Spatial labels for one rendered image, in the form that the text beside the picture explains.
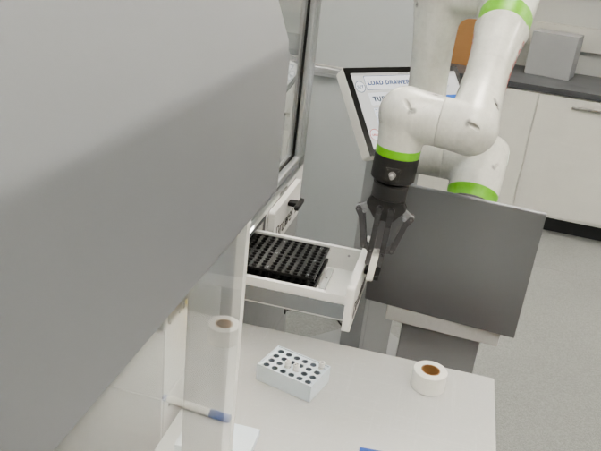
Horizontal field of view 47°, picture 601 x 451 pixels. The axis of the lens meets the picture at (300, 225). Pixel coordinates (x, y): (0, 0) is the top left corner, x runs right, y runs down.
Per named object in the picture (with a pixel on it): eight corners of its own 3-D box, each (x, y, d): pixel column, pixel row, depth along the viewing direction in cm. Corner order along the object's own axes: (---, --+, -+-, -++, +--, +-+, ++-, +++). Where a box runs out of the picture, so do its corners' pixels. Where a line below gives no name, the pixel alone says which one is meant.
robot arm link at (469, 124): (470, 46, 158) (478, 4, 149) (521, 55, 155) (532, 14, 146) (430, 159, 138) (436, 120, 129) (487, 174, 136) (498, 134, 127)
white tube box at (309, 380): (328, 381, 141) (331, 366, 139) (308, 403, 134) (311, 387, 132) (276, 360, 146) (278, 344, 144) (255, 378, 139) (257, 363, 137)
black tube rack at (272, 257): (326, 271, 169) (330, 247, 167) (310, 304, 154) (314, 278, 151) (241, 253, 173) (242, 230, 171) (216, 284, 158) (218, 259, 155)
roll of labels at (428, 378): (430, 372, 147) (433, 357, 146) (451, 392, 142) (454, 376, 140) (403, 379, 144) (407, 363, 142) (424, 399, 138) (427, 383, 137)
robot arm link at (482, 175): (435, 206, 184) (452, 143, 190) (495, 218, 179) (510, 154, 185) (434, 185, 172) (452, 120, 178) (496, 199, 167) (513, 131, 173)
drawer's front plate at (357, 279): (368, 276, 174) (375, 235, 169) (348, 333, 147) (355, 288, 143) (361, 274, 174) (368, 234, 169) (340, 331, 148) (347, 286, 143)
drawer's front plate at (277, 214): (298, 213, 207) (301, 178, 202) (271, 251, 180) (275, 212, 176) (292, 212, 207) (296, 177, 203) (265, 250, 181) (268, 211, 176)
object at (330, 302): (361, 271, 172) (364, 250, 169) (342, 322, 149) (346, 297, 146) (209, 241, 179) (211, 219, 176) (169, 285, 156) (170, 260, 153)
